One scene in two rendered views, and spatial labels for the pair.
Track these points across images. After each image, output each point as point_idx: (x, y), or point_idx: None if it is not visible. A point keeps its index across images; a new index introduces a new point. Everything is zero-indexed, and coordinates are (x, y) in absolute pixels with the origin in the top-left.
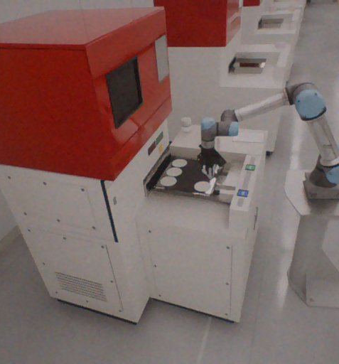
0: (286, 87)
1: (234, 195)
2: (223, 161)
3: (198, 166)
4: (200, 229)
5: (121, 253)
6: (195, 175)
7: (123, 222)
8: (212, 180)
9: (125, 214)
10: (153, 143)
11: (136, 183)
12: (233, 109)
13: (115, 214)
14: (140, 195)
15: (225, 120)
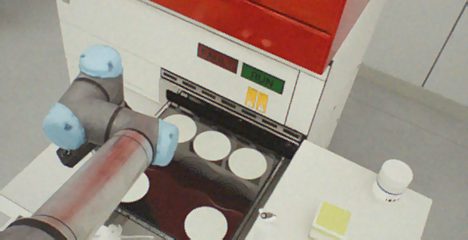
0: (46, 232)
1: (22, 212)
2: (64, 155)
3: (217, 198)
4: (28, 171)
5: (69, 77)
6: (177, 181)
7: (82, 48)
8: (144, 210)
9: (90, 46)
10: (226, 57)
11: (135, 44)
12: (136, 129)
13: (64, 15)
14: (144, 75)
15: (92, 101)
